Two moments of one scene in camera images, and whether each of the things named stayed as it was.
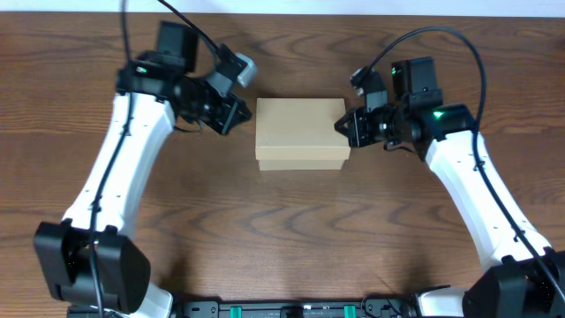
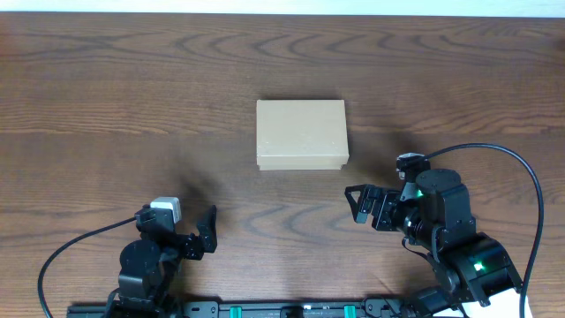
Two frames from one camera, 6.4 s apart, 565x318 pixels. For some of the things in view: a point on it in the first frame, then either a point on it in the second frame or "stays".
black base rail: x=390 y=307 stays
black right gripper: x=357 y=126 → x=380 y=208
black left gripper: x=230 y=112 → x=192 y=246
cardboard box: x=300 y=134 stays
